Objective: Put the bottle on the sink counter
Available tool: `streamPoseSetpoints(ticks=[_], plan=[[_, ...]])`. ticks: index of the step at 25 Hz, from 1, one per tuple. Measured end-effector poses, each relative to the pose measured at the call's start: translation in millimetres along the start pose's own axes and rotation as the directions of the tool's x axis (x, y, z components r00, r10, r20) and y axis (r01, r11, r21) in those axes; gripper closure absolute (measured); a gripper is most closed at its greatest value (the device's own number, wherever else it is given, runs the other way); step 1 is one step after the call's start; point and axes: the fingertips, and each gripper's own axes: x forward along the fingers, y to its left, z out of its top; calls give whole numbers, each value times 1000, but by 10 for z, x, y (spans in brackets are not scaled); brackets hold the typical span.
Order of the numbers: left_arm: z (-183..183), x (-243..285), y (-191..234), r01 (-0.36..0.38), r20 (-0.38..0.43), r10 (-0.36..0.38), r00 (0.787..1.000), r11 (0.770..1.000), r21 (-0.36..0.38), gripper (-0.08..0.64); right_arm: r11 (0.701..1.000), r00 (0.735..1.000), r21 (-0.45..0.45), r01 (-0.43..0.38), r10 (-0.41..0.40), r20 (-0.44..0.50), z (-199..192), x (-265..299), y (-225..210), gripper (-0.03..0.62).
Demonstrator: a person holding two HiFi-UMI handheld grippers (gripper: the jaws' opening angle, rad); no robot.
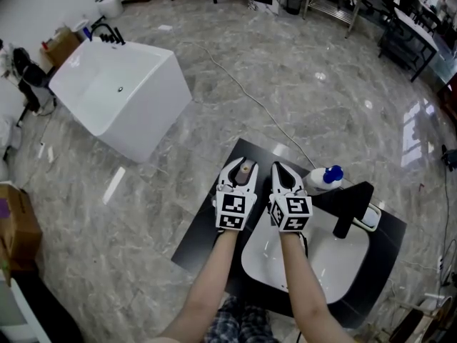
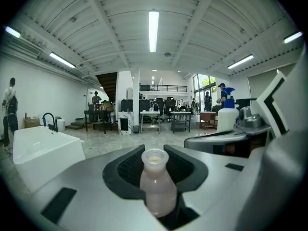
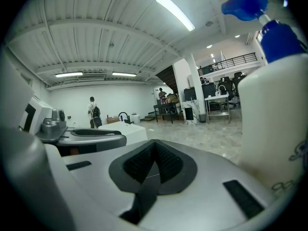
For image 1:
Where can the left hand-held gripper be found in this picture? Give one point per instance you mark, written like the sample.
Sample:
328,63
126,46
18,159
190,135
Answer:
232,209

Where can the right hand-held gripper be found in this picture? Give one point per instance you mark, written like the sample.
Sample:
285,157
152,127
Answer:
291,213

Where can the person's left forearm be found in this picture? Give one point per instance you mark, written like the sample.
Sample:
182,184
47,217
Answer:
207,281

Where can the person's right forearm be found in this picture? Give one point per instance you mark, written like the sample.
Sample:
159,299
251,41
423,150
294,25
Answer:
307,284

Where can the white soap pump bottle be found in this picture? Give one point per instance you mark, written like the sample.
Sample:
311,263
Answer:
321,179

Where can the black vanity sink cabinet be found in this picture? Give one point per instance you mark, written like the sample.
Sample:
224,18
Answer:
203,238

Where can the white sink basin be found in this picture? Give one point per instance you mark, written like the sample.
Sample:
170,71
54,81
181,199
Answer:
332,263

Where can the white soap dish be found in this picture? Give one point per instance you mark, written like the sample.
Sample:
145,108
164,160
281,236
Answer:
369,218

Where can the person's plaid trousers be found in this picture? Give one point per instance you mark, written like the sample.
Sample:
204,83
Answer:
242,323

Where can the white bathtub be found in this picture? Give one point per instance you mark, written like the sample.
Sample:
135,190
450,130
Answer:
118,95

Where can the black mesh trash bin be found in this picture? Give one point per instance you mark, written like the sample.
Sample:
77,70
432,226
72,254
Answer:
294,4

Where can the black bathtub faucet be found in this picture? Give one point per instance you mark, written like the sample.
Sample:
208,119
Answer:
109,34

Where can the white round bin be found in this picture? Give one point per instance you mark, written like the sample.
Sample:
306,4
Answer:
110,5

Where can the open cardboard box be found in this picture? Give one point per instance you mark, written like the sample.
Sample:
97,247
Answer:
60,46

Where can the large cardboard box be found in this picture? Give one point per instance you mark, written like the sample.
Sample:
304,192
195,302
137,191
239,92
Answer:
18,227

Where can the black office chair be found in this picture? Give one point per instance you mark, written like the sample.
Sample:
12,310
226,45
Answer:
32,80

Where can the black frame table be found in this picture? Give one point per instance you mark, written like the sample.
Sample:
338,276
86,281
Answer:
410,38

